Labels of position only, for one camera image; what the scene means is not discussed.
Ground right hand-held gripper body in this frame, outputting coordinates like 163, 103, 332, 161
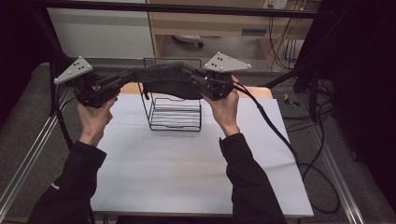
195, 51, 252, 101

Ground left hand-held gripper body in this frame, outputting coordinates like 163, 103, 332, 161
54, 55, 124, 109

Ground black fabric pouch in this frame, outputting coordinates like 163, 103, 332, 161
134, 62, 204, 101

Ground black wire rack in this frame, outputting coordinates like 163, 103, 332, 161
141, 57, 203, 133

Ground person's right hand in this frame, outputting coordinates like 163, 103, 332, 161
201, 77, 241, 138

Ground person's left hand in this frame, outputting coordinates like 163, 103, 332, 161
77, 96, 118, 147

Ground chair base with caster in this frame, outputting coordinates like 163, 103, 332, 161
171, 34, 205, 49

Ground light wooden desk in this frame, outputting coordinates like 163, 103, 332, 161
146, 0, 321, 68

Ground white cabinet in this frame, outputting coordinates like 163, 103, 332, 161
46, 7, 156, 60

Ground black curtain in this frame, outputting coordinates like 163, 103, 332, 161
295, 0, 396, 206
0, 0, 60, 125

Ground white table cover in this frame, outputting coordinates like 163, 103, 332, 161
90, 92, 315, 217

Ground left hand-held gripper cable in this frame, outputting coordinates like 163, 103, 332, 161
55, 85, 76, 151

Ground hand-held gripper cable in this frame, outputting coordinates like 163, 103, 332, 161
232, 81, 341, 215
55, 85, 76, 151

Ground black metal frame strut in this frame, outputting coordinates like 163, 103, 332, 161
262, 62, 321, 123
34, 8, 78, 117

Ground black metal frame bar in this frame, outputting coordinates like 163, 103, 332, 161
31, 0, 331, 20

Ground right hand-held gripper cable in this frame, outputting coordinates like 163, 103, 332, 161
232, 81, 341, 215

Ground hanging cable bundle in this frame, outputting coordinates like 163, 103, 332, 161
268, 15, 304, 71

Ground aluminium floor rail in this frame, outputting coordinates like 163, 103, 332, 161
0, 88, 74, 216
311, 124, 366, 224

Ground white wall socket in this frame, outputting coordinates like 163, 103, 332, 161
262, 0, 289, 9

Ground black floor cables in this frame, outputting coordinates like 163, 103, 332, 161
281, 78, 336, 134

